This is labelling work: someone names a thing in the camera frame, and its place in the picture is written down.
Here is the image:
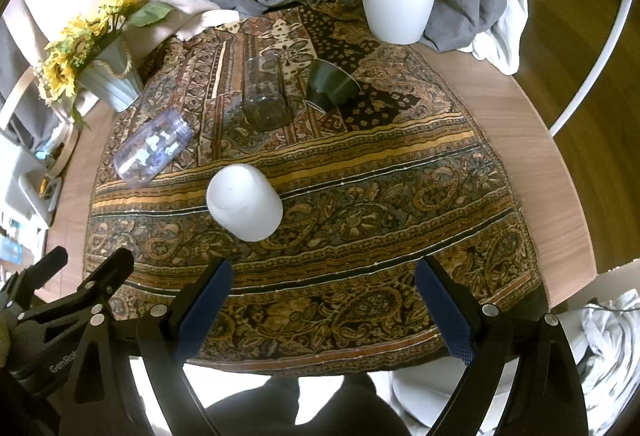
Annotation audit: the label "clear dark glass cup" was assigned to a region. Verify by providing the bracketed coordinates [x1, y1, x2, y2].
[241, 54, 294, 133]

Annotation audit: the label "white curved bar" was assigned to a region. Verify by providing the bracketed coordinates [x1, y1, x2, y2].
[547, 0, 634, 137]

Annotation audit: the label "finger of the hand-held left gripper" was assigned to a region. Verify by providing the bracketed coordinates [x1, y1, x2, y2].
[15, 247, 136, 333]
[0, 246, 69, 313]

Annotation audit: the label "brown patterned tablecloth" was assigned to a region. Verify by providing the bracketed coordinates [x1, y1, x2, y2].
[82, 3, 547, 375]

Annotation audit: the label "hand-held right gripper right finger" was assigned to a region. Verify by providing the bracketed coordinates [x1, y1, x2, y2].
[414, 256, 589, 436]

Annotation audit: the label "crumpled white cloth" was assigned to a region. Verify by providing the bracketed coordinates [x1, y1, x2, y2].
[564, 288, 640, 436]

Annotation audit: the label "sunflowers in pale bucket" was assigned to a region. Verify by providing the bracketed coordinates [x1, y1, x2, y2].
[32, 0, 174, 115]

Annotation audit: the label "white cup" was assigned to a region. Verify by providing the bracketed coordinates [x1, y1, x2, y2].
[206, 164, 284, 243]

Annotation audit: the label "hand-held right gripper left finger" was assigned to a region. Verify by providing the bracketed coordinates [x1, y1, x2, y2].
[65, 257, 234, 436]

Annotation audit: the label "clear plastic jar lying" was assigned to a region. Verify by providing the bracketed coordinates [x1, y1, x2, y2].
[112, 110, 195, 189]

